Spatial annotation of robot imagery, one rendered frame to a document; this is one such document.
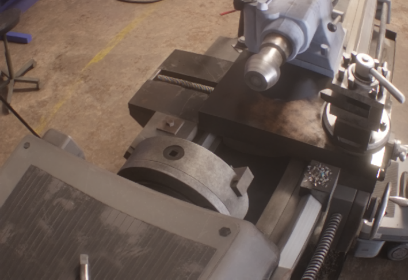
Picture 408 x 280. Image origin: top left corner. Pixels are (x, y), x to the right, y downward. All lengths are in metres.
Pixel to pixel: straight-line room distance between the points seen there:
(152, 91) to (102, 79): 1.60
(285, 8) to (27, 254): 1.10
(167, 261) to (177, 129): 0.87
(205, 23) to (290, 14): 2.18
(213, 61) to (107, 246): 1.14
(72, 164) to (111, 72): 2.48
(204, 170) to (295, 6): 0.74
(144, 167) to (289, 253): 0.48
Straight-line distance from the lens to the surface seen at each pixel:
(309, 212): 1.34
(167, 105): 1.57
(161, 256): 0.65
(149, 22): 3.71
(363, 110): 1.28
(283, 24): 1.44
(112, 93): 3.08
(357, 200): 1.44
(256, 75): 1.28
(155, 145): 0.97
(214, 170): 0.94
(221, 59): 1.73
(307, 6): 1.54
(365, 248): 2.19
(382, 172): 1.70
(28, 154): 0.83
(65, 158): 0.80
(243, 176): 0.97
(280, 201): 1.36
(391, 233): 2.11
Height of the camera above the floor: 1.88
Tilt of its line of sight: 43 degrees down
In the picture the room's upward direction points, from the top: 2 degrees counter-clockwise
